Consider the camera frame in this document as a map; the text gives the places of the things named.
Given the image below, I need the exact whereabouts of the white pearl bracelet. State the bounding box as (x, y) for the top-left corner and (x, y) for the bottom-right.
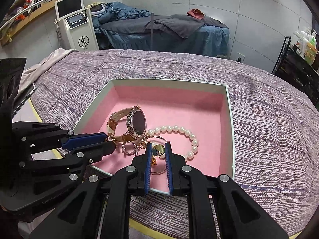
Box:
(146, 124), (200, 161)

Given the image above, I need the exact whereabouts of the gold flower ornament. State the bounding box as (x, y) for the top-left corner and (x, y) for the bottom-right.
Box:
(151, 144), (165, 166)

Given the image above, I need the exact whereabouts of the black metal cart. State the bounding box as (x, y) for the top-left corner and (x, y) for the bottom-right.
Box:
(271, 36), (318, 105)

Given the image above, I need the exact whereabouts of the green box pink lining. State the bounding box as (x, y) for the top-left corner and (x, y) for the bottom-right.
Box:
(72, 78), (235, 196)

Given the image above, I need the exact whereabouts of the purple striped bed blanket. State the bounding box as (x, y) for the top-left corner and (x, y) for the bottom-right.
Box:
(31, 50), (318, 235)

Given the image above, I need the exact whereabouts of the silver bangle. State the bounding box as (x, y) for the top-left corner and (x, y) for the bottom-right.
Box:
(146, 135), (167, 168)

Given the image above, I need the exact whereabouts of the red cloth on bed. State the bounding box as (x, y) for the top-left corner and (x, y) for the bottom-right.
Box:
(187, 9), (205, 20)

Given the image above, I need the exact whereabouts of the dark grey towel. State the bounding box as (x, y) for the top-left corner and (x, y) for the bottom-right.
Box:
(146, 14), (205, 39)

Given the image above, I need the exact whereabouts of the blue massage bed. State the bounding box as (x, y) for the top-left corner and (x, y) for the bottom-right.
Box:
(95, 16), (230, 58)

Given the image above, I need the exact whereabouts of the beige satin pillow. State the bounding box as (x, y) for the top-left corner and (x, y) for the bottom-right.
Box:
(17, 48), (78, 96)

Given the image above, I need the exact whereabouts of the green lotion bottle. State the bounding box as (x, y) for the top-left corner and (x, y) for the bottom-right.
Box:
(304, 30), (317, 66)

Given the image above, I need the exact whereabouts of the blue crumpled blanket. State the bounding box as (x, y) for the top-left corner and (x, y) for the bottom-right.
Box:
(90, 2), (151, 28)

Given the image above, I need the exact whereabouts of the silver ring cluster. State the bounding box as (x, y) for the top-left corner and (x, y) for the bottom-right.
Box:
(121, 141), (147, 156)

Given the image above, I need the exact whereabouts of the white beauty machine with screen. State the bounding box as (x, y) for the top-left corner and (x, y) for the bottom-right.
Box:
(54, 0), (99, 52)

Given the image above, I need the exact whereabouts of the white pump bottle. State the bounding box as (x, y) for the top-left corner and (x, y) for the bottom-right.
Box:
(294, 31), (308, 58)

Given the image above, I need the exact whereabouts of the beige strap wristwatch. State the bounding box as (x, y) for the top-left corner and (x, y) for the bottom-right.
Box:
(106, 106), (147, 144)

